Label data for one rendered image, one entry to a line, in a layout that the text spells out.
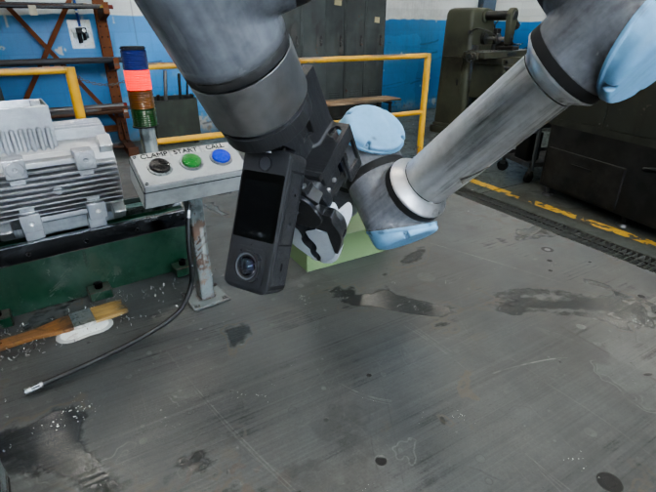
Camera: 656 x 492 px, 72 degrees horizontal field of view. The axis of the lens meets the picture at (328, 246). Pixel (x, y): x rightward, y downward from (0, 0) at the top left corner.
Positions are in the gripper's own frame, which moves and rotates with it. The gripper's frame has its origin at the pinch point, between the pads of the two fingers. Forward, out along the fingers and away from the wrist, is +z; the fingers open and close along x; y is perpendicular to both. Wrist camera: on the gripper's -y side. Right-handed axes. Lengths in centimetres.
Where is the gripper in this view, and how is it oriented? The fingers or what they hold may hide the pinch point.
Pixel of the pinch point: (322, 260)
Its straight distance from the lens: 49.2
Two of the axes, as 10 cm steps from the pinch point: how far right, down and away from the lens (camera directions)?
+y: 4.3, -8.2, 3.8
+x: -8.6, -2.5, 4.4
